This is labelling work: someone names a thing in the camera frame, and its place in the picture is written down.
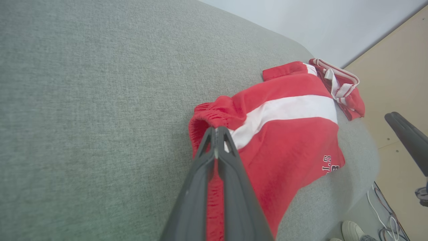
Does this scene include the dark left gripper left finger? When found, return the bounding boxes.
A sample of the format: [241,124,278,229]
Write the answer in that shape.
[160,127,218,241]

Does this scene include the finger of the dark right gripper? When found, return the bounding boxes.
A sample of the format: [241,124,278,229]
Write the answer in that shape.
[385,111,428,176]

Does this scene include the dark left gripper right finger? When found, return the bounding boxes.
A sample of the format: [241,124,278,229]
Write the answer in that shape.
[216,127,275,241]

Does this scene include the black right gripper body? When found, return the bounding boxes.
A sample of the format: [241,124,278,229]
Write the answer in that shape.
[415,181,428,207]

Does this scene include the red basketball jersey white sleeves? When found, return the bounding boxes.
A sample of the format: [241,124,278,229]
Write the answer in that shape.
[308,59,365,121]

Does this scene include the red shorts white stripe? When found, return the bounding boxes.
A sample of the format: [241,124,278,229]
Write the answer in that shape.
[188,61,345,241]

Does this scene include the white sneaker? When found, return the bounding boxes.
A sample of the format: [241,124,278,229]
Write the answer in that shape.
[341,220,365,241]

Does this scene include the grey fabric sofa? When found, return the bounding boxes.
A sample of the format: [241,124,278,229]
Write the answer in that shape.
[0,0,380,241]

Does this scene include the dark floor cable bundle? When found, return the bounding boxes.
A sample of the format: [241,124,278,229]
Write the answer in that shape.
[373,182,411,241]

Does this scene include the white floor cable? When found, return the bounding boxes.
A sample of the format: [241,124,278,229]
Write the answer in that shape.
[367,189,398,241]

